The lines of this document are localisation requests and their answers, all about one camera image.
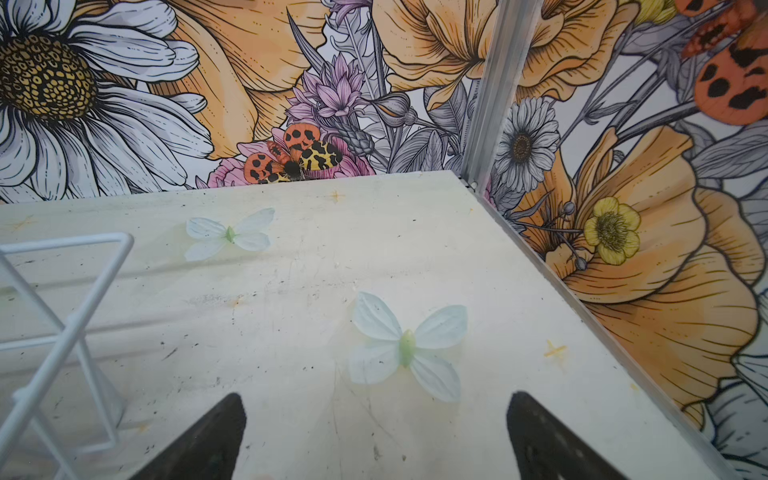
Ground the white wire dish rack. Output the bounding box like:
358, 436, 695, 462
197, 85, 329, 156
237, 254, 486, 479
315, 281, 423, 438
1, 232, 134, 479

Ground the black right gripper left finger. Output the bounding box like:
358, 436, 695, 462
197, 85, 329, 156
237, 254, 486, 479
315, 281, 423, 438
132, 393, 247, 480

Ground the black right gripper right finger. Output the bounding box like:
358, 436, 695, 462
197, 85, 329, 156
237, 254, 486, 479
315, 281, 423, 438
506, 391, 625, 480

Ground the aluminium corner post right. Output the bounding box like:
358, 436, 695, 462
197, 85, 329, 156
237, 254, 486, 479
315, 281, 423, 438
461, 1, 542, 197

